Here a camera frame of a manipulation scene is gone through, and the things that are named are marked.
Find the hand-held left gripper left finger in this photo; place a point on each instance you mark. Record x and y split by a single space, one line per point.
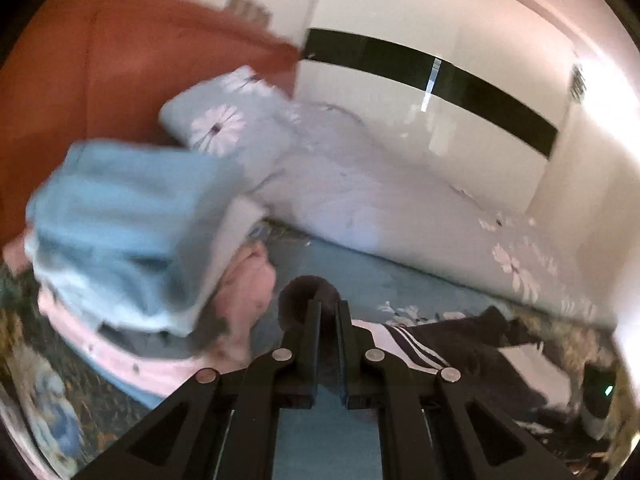
310 340

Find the light blue floral quilt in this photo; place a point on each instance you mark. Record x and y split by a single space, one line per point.
400 200

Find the pink dotted folded garment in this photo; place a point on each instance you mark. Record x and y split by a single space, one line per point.
150 367

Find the light blue folded garment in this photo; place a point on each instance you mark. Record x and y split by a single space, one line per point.
125 220

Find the wall switch panel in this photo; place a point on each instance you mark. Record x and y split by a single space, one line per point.
245 7

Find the dark pants with white stripes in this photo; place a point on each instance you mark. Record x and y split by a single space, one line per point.
450 355

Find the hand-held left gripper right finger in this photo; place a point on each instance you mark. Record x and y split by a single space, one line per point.
350 345

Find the wooden headboard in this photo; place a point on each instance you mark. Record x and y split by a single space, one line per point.
100 75

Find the white wardrobe with black stripe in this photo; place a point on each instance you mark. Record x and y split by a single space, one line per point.
450 20

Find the light blue floral pillow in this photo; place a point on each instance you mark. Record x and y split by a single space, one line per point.
220 125

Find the dark grey folded garment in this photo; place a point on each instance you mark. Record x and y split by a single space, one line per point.
130 341

